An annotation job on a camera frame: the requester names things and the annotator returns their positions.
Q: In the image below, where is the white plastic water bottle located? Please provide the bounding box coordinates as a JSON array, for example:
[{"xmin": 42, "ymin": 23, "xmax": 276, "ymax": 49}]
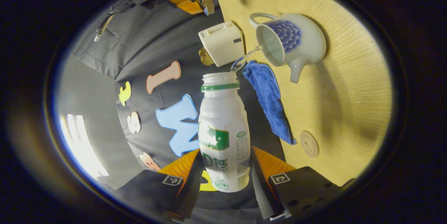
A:
[{"xmin": 198, "ymin": 72, "xmax": 251, "ymax": 193}]

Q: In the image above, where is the white blue-patterned teacup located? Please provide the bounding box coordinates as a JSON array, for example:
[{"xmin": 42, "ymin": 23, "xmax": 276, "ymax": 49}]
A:
[{"xmin": 249, "ymin": 12, "xmax": 327, "ymax": 84}]

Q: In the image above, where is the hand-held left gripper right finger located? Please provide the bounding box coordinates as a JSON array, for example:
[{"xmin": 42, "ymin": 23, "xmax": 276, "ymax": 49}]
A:
[{"xmin": 250, "ymin": 146, "xmax": 355, "ymax": 221}]

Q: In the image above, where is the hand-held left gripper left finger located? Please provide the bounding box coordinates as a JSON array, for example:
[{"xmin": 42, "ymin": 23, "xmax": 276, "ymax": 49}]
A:
[{"xmin": 115, "ymin": 149, "xmax": 205, "ymax": 219}]

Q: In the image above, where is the white teacup lid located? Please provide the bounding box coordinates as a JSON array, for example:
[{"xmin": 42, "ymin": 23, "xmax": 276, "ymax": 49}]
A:
[{"xmin": 202, "ymin": 0, "xmax": 215, "ymax": 16}]

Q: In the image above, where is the white toaster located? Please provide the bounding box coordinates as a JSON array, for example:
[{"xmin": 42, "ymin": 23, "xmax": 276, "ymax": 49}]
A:
[{"xmin": 198, "ymin": 21, "xmax": 246, "ymax": 67}]

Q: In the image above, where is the brown toast slice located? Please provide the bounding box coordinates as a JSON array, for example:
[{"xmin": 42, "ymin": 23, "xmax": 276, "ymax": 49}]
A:
[{"xmin": 198, "ymin": 47, "xmax": 214, "ymax": 66}]

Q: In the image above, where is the black backdrop cloth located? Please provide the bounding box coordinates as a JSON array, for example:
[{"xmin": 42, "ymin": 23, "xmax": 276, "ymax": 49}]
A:
[{"xmin": 72, "ymin": 0, "xmax": 290, "ymax": 223}]

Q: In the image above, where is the round brown coaster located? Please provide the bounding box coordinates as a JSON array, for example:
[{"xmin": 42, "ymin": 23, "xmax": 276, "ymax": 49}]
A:
[{"xmin": 300, "ymin": 130, "xmax": 320, "ymax": 158}]

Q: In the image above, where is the blue towel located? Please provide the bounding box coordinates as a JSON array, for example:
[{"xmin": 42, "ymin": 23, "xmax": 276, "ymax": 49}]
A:
[{"xmin": 242, "ymin": 60, "xmax": 297, "ymax": 145}]

